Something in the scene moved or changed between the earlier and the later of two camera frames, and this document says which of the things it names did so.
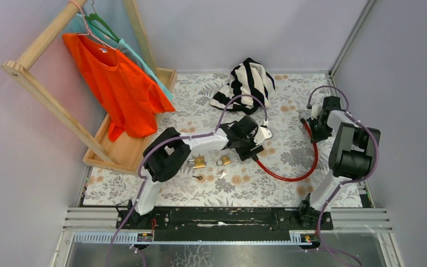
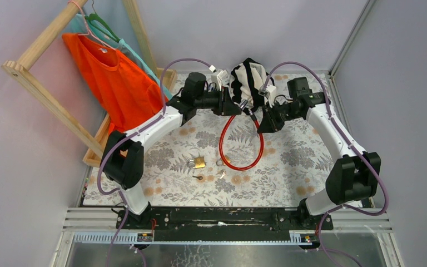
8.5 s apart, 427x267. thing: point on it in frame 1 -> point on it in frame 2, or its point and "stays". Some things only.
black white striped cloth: x=249 y=78 stays
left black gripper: x=244 y=152 -> x=224 y=105
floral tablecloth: x=291 y=171 stays
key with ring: x=224 y=173 stays
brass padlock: x=199 y=162 stays
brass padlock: x=223 y=160 stays
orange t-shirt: x=129 y=97 stays
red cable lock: x=255 y=158 -> x=243 y=105
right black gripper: x=317 y=138 -> x=269 y=123
